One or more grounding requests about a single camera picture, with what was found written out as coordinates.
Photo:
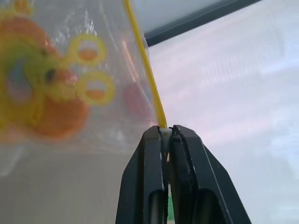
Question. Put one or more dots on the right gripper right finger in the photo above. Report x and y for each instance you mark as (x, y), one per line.
(205, 186)

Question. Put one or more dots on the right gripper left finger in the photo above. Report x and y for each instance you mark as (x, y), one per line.
(142, 177)

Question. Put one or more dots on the clear yellow-zip plastic bag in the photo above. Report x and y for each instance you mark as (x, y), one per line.
(109, 30)

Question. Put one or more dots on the black window frame post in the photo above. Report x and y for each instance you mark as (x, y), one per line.
(187, 21)

